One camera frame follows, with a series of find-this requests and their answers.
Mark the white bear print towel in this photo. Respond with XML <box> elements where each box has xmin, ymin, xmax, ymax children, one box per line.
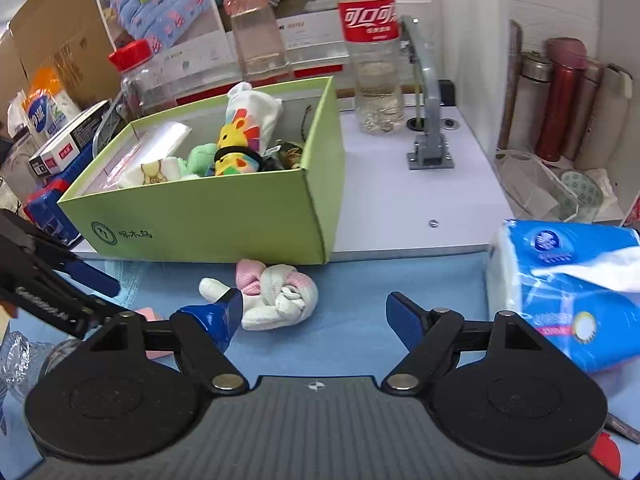
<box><xmin>117</xmin><ymin>156</ymin><xmax>188</xmax><ymax>189</ymax></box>

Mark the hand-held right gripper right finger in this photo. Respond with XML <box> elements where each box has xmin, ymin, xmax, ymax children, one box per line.
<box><xmin>381</xmin><ymin>291</ymin><xmax>556</xmax><ymax>395</ymax></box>

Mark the red flat item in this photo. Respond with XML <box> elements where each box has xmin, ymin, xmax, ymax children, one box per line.
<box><xmin>590</xmin><ymin>430</ymin><xmax>623</xmax><ymax>476</ymax></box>

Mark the clear bottle with pink lid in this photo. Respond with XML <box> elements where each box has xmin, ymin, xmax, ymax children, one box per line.
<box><xmin>222</xmin><ymin>0</ymin><xmax>293</xmax><ymax>83</ymax></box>

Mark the clear plastic container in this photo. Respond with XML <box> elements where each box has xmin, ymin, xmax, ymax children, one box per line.
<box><xmin>495</xmin><ymin>152</ymin><xmax>576</xmax><ymax>221</ymax></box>

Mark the blue tissue pack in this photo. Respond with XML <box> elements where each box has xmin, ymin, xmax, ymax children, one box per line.
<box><xmin>486</xmin><ymin>219</ymin><xmax>640</xmax><ymax>375</ymax></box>

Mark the camouflage plush toy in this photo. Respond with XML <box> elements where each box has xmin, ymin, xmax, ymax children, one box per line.
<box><xmin>262</xmin><ymin>140</ymin><xmax>307</xmax><ymax>172</ymax></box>

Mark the pink cloth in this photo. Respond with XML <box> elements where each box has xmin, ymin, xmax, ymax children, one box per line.
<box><xmin>134</xmin><ymin>306</ymin><xmax>173</xmax><ymax>361</ymax></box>

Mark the brown cardboard box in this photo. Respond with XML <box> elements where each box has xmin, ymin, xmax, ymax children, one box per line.
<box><xmin>0</xmin><ymin>0</ymin><xmax>121</xmax><ymax>108</ymax></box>

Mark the clear glass cup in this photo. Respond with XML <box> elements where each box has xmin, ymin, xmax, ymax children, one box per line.
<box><xmin>0</xmin><ymin>330</ymin><xmax>81</xmax><ymax>401</ymax></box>

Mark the green cardboard box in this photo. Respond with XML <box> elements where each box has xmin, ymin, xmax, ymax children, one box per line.
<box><xmin>56</xmin><ymin>76</ymin><xmax>347</xmax><ymax>266</ymax></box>

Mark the orange blue wipes packet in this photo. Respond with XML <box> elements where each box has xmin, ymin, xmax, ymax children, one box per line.
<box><xmin>22</xmin><ymin>67</ymin><xmax>82</xmax><ymax>138</ymax></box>

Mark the cola bottle with red label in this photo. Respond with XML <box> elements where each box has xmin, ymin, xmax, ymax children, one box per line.
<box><xmin>334</xmin><ymin>0</ymin><xmax>406</xmax><ymax>135</ymax></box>

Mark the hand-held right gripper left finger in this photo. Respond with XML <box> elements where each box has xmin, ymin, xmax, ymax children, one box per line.
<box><xmin>75</xmin><ymin>287</ymin><xmax>249</xmax><ymax>395</ymax></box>

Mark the yellow colourful plush toy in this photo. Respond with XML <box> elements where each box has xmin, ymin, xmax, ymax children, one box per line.
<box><xmin>214</xmin><ymin>120</ymin><xmax>265</xmax><ymax>177</ymax></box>

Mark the black and white flat box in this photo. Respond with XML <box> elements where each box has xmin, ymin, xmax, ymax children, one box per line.
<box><xmin>65</xmin><ymin>100</ymin><xmax>113</xmax><ymax>153</ymax></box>

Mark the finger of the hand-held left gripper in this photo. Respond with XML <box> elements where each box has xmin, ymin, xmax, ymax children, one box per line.
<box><xmin>0</xmin><ymin>208</ymin><xmax>122</xmax><ymax>299</ymax></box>
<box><xmin>0</xmin><ymin>272</ymin><xmax>118</xmax><ymax>341</ymax></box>

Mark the blue device with red stripe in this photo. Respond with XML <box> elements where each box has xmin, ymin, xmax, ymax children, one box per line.
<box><xmin>22</xmin><ymin>140</ymin><xmax>96</xmax><ymax>246</ymax></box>

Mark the white printed cloth pouch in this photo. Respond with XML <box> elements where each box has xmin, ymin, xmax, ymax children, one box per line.
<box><xmin>222</xmin><ymin>81</ymin><xmax>283</xmax><ymax>153</ymax></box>

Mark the beige flask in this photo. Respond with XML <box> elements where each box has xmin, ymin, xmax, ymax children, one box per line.
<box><xmin>575</xmin><ymin>63</ymin><xmax>633</xmax><ymax>171</ymax></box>

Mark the blue mat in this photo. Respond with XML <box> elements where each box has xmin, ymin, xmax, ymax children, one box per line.
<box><xmin>0</xmin><ymin>252</ymin><xmax>640</xmax><ymax>480</ymax></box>

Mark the red thermos flask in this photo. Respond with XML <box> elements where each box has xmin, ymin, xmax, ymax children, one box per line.
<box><xmin>534</xmin><ymin>37</ymin><xmax>588</xmax><ymax>162</ymax></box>

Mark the pink white plush toy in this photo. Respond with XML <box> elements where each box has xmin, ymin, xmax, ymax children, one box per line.
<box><xmin>198</xmin><ymin>258</ymin><xmax>319</xmax><ymax>332</ymax></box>

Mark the bedding package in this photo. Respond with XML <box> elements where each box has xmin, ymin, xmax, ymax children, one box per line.
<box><xmin>90</xmin><ymin>0</ymin><xmax>351</xmax><ymax>100</ymax></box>

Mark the green patterned tape roll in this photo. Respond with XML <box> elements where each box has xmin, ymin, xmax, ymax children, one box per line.
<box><xmin>560</xmin><ymin>170</ymin><xmax>606</xmax><ymax>223</ymax></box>

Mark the black pen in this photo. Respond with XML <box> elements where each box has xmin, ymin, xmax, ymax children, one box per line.
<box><xmin>605</xmin><ymin>412</ymin><xmax>640</xmax><ymax>443</ymax></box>

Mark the clear jar with red lid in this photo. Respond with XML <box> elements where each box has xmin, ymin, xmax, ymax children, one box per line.
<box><xmin>108</xmin><ymin>39</ymin><xmax>178</xmax><ymax>121</ymax></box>

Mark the brown wooden stick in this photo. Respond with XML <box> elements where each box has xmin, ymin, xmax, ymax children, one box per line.
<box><xmin>497</xmin><ymin>20</ymin><xmax>523</xmax><ymax>151</ymax></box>

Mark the green towel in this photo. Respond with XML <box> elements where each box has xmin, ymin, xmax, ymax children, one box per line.
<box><xmin>186</xmin><ymin>142</ymin><xmax>219</xmax><ymax>179</ymax></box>

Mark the white box with red label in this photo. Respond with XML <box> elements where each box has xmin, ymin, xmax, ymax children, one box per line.
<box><xmin>29</xmin><ymin>135</ymin><xmax>83</xmax><ymax>178</ymax></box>

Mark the silver thermos flask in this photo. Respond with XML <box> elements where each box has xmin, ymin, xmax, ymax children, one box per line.
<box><xmin>500</xmin><ymin>51</ymin><xmax>553</xmax><ymax>153</ymax></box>

